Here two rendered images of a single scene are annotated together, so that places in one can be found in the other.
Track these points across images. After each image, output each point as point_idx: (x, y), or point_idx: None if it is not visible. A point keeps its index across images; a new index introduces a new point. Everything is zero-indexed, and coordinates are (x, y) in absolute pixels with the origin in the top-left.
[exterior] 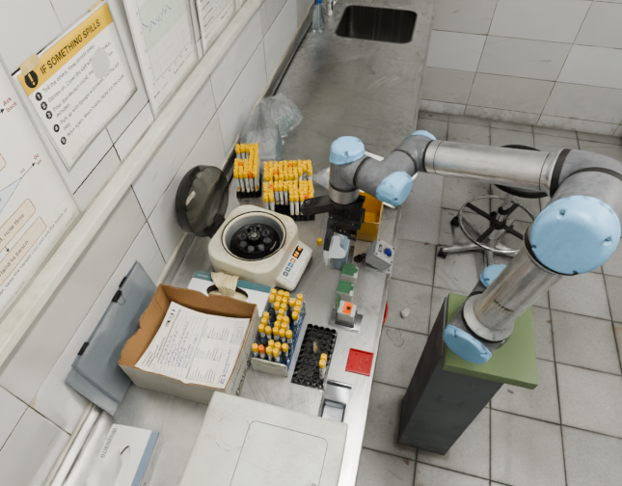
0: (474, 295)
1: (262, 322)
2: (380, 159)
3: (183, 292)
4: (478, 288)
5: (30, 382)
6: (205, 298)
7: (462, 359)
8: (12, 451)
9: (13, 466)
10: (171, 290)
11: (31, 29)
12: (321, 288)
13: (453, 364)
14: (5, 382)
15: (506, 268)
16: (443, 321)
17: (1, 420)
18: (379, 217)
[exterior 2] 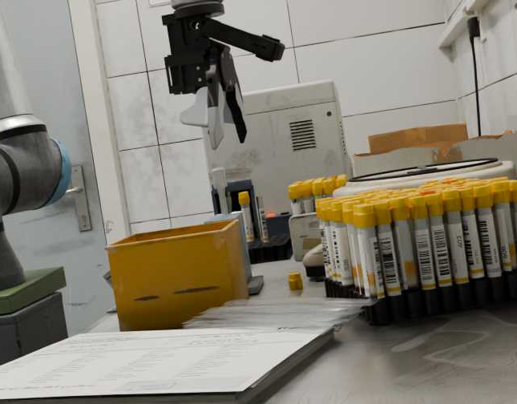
0: (19, 123)
1: (341, 176)
2: (73, 389)
3: (486, 148)
4: None
5: None
6: (447, 159)
7: (33, 272)
8: (513, 91)
9: (513, 105)
10: (511, 147)
11: None
12: (273, 272)
13: (50, 268)
14: (511, 22)
15: (3, 22)
16: (38, 304)
17: (510, 51)
18: (131, 236)
